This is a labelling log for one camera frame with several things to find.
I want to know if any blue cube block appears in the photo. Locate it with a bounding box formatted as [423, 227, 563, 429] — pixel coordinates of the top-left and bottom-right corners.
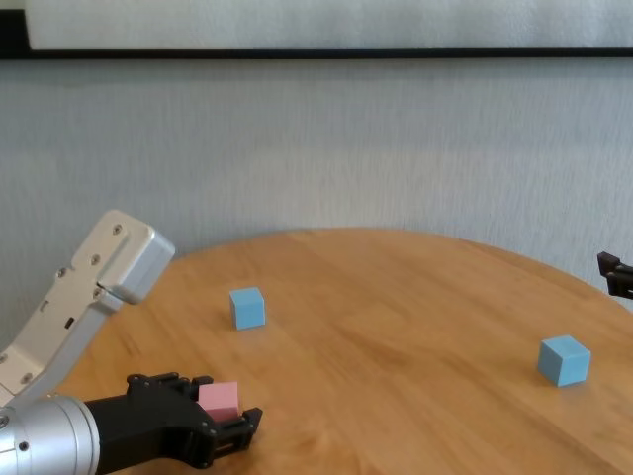
[537, 334, 592, 389]
[228, 287, 267, 332]

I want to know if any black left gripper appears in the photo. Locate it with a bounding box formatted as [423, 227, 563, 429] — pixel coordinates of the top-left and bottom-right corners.
[83, 372, 264, 471]

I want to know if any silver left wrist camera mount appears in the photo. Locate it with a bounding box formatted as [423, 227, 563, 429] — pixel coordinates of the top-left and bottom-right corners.
[0, 209, 177, 410]

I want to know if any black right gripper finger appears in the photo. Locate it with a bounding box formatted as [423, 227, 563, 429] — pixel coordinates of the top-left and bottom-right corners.
[596, 250, 633, 300]

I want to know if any pink cube block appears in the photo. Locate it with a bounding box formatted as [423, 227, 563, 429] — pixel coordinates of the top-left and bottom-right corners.
[197, 380, 242, 425]

